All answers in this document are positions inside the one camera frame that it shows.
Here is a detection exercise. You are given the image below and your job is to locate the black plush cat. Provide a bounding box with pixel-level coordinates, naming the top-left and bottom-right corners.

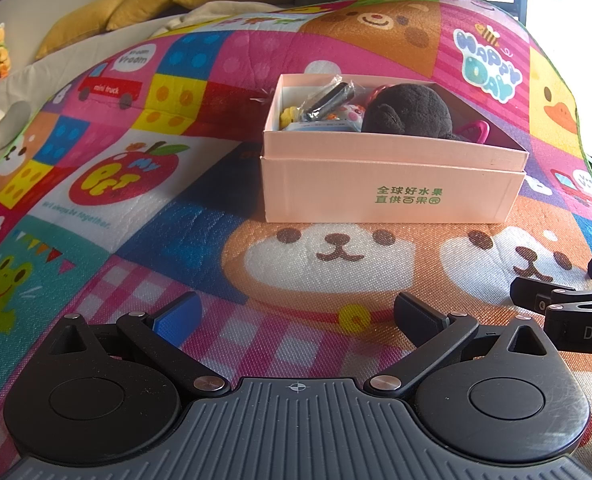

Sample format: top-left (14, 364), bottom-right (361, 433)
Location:
top-left (361, 82), bottom-right (470, 142)

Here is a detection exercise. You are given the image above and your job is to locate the black roll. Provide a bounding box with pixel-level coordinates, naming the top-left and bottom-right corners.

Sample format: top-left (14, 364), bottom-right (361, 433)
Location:
top-left (298, 76), bottom-right (357, 122)

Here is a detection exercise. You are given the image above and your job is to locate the blue white tissue pack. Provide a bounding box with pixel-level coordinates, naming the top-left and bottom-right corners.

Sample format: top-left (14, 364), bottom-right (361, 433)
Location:
top-left (284, 119), bottom-right (362, 132)

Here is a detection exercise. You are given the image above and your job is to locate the yellow knitted corn toy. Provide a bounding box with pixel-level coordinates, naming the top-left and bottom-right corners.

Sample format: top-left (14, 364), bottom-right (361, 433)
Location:
top-left (279, 106), bottom-right (300, 129)

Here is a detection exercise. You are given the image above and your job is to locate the pink cardboard box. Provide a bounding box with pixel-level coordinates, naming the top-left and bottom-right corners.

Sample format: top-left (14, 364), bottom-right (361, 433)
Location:
top-left (260, 74), bottom-right (528, 223)

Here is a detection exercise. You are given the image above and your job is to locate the grey plush slipper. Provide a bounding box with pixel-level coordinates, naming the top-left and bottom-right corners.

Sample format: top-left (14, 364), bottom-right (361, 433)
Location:
top-left (0, 101), bottom-right (31, 150)

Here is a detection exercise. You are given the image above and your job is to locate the white blanket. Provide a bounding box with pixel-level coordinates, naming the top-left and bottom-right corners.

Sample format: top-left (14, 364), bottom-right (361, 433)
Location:
top-left (151, 0), bottom-right (281, 38)

